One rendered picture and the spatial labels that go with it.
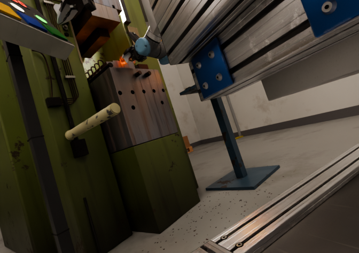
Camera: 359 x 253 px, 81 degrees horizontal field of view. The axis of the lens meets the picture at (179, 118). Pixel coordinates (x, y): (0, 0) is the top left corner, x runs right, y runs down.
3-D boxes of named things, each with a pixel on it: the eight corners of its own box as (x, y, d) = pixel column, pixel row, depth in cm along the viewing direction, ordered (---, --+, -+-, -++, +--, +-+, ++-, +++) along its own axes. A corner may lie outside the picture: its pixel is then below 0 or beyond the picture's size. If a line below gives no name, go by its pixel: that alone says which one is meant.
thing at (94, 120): (123, 114, 82) (119, 101, 82) (111, 115, 77) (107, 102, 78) (77, 138, 109) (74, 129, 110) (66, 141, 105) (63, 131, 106)
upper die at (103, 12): (121, 22, 138) (116, 8, 139) (92, 15, 123) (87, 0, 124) (91, 52, 165) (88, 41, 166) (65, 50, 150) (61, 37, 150)
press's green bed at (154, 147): (200, 201, 136) (178, 132, 140) (160, 234, 107) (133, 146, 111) (147, 203, 172) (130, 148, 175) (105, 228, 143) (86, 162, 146)
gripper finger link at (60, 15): (51, 17, 87) (63, -2, 85) (60, 25, 86) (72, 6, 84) (45, 14, 84) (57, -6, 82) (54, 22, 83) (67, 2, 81)
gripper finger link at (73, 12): (57, 20, 90) (69, 2, 88) (66, 28, 89) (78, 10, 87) (51, 17, 87) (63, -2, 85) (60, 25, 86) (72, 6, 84)
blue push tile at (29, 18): (48, 30, 80) (36, 19, 81) (29, 22, 73) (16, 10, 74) (45, 34, 80) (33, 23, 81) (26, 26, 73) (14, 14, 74)
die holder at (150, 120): (178, 131, 140) (158, 69, 143) (133, 145, 111) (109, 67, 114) (130, 148, 175) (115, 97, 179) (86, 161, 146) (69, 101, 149)
